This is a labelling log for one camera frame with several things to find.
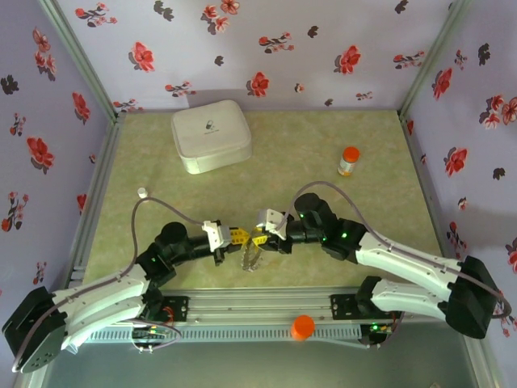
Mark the white square lidded box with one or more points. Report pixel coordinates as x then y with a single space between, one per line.
210 135

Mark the orange bottle cap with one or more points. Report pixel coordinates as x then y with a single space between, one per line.
303 327

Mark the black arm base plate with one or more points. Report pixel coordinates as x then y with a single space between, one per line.
343 307
179 309

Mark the aluminium frame post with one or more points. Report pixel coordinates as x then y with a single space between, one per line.
434 52
76 52

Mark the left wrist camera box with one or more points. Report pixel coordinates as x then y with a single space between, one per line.
215 234

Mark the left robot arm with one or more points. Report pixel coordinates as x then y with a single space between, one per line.
101 295

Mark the aluminium side rail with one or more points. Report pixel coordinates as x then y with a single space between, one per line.
101 169

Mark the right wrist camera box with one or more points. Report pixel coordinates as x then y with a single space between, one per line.
272 222

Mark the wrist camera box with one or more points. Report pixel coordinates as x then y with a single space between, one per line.
272 222
215 234

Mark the grey lower shelf panel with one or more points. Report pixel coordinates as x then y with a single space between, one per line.
258 368

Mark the orange-capped pill bottle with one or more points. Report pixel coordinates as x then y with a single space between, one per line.
348 161

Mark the small electronics board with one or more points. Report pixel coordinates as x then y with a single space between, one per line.
375 336
149 334

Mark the aluminium front rail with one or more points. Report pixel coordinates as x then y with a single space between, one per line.
258 305

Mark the grey metal keyring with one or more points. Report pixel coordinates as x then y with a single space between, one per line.
252 258

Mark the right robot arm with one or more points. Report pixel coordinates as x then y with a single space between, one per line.
404 258

